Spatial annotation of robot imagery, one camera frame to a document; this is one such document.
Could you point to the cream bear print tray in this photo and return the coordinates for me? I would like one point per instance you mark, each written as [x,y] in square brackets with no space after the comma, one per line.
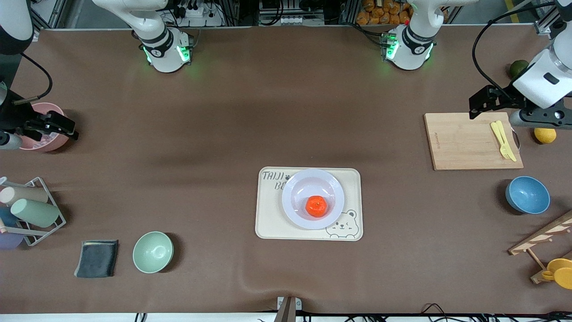
[268,223]

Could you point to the metal table edge bracket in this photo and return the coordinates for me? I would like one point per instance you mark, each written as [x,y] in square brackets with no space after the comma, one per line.
[287,308]

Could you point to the orange mandarin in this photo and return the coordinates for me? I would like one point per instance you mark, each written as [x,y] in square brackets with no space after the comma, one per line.
[317,206]

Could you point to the pink bowl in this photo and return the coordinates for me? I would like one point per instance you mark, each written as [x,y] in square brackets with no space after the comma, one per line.
[53,144]

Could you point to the bamboo cutting board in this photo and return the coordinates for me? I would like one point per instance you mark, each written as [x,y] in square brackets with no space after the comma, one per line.
[464,143]

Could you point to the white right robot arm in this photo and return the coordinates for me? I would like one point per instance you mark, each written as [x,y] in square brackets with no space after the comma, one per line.
[165,49]

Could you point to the blue cup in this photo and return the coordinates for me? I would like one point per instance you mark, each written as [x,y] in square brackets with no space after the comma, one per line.
[6,218]

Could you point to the beige cup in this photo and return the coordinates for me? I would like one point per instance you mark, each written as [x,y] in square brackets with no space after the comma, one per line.
[27,194]

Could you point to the green avocado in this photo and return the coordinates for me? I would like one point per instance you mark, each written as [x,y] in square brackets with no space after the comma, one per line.
[518,69]

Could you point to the purple cup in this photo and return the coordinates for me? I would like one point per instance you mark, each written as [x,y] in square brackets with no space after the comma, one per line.
[9,241]

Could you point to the wooden peg rack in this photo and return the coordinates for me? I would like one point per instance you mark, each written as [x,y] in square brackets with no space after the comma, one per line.
[536,237]

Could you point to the pale lilac round plate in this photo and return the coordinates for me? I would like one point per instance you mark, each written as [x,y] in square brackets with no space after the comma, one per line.
[299,197]

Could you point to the dark grey folded cloth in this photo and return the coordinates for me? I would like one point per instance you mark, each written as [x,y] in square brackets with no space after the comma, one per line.
[96,259]

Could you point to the yellow lemon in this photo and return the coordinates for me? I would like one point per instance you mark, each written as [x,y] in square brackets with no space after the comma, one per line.
[545,135]

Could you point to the mint green bowl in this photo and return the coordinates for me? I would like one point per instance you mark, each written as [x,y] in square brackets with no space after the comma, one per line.
[153,252]

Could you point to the yellow plastic fork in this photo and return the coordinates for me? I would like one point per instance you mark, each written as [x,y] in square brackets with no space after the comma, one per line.
[497,134]

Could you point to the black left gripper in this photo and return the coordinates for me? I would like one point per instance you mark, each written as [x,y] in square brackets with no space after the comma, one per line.
[509,100]

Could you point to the mint green cup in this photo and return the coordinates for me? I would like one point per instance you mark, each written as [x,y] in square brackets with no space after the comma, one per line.
[35,213]

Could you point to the blue bowl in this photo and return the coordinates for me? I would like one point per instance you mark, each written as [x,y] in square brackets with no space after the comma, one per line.
[527,195]

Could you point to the white power strip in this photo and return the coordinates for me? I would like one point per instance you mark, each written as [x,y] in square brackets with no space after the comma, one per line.
[201,18]

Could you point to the pile of orange round items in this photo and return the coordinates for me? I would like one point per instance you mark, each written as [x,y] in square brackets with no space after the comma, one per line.
[384,13]

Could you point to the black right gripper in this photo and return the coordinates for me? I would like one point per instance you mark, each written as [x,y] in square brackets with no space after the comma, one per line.
[13,117]

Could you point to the white socket bar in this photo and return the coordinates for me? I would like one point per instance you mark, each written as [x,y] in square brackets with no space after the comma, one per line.
[301,20]

